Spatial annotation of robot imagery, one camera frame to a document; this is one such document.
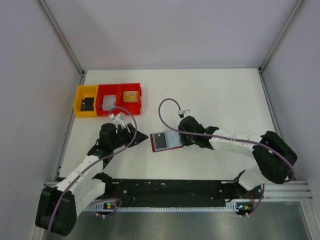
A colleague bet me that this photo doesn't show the red leather card holder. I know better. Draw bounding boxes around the red leather card holder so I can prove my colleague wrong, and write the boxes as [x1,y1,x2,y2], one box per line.
[150,130,183,153]

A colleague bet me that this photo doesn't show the silver VIP credit card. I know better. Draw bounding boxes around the silver VIP credit card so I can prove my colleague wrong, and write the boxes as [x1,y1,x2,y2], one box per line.
[101,95,117,111]

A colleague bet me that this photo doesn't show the gold credit card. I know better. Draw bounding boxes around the gold credit card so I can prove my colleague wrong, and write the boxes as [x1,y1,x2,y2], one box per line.
[122,90,140,103]

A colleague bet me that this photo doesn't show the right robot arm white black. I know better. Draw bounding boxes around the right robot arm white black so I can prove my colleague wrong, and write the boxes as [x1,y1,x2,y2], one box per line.
[178,116,298,191]

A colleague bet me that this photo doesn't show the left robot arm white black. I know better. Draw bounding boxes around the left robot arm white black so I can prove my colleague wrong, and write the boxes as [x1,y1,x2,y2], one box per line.
[35,123,149,237]

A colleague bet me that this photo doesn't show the silver card in bin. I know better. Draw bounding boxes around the silver card in bin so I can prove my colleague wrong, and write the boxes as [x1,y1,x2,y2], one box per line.
[109,101,116,110]

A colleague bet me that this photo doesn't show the red plastic bin right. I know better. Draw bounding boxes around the red plastic bin right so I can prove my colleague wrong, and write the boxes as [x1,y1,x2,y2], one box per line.
[119,83,142,115]

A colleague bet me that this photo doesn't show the red plastic bin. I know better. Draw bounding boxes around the red plastic bin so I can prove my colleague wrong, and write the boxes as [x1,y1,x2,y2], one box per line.
[95,84,120,116]
[119,83,142,115]

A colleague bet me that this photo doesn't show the red plastic bin middle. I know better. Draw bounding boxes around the red plastic bin middle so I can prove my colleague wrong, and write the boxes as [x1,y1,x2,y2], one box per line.
[95,84,120,116]

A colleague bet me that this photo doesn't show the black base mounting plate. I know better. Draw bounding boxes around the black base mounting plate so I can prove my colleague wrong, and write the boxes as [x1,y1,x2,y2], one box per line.
[99,179,262,208]

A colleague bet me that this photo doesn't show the yellow plastic bin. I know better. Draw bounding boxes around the yellow plastic bin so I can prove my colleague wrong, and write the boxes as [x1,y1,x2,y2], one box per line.
[73,85,98,118]

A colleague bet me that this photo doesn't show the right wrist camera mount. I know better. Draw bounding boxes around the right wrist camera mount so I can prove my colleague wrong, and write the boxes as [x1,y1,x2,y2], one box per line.
[178,109,191,119]

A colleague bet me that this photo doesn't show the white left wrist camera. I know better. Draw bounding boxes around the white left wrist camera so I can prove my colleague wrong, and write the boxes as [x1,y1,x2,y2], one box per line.
[109,112,126,128]

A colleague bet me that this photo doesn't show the white slotted cable duct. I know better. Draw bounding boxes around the white slotted cable duct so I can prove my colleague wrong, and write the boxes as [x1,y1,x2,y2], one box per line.
[83,202,253,214]

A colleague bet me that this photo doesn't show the aluminium left frame post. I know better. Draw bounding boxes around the aluminium left frame post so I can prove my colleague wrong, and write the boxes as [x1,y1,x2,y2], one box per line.
[36,0,85,76]

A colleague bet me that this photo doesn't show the aluminium frame post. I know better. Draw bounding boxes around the aluminium frame post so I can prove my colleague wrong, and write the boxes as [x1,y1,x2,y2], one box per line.
[36,0,85,76]
[258,0,307,74]

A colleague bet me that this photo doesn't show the aluminium front frame rail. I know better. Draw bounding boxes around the aluminium front frame rail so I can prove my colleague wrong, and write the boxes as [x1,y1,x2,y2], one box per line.
[51,181,312,202]

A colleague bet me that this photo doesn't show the aluminium right frame post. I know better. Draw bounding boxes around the aluminium right frame post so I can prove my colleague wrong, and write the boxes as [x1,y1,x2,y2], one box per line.
[258,0,307,74]

